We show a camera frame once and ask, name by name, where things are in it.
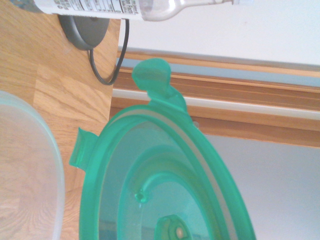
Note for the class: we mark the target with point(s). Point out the green round container lid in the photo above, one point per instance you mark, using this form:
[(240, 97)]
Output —
[(155, 155)]

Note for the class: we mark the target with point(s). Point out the dark round kettle base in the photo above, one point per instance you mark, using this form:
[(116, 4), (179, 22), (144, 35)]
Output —
[(85, 31)]

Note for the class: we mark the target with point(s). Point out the hint water bottle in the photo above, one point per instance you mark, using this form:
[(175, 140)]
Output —
[(100, 6)]

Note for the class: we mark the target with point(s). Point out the clear plastic cereal bowl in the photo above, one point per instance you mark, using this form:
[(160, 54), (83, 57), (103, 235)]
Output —
[(30, 162)]

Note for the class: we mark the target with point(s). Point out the wooden door frame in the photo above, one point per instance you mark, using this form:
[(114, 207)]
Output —
[(225, 87)]

